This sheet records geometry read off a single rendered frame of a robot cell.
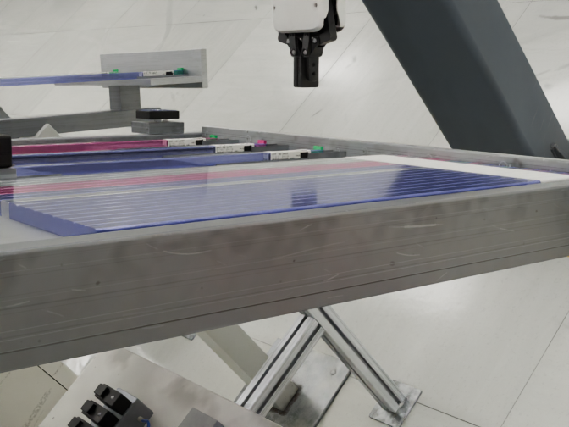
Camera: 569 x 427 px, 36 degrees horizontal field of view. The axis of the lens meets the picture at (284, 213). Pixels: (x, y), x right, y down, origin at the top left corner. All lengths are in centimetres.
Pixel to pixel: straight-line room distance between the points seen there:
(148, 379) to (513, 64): 97
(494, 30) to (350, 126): 88
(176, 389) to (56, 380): 105
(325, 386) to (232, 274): 137
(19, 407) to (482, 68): 126
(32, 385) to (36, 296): 169
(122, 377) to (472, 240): 67
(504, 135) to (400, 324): 45
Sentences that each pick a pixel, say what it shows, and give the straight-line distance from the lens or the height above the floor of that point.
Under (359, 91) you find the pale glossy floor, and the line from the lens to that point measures 264.
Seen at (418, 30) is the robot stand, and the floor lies 52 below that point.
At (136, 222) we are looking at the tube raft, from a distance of 53.
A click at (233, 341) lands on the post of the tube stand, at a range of 178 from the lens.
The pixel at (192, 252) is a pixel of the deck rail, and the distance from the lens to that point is 51.
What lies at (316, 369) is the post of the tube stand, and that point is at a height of 1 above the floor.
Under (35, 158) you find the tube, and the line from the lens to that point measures 99.
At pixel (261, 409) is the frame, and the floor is 30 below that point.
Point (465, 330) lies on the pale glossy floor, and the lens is 181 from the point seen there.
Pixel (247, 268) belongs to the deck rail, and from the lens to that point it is 53.
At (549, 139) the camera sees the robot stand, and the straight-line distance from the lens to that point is 190.
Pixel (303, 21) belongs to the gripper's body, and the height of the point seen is 83.
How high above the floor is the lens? 130
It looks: 33 degrees down
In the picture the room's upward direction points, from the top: 39 degrees counter-clockwise
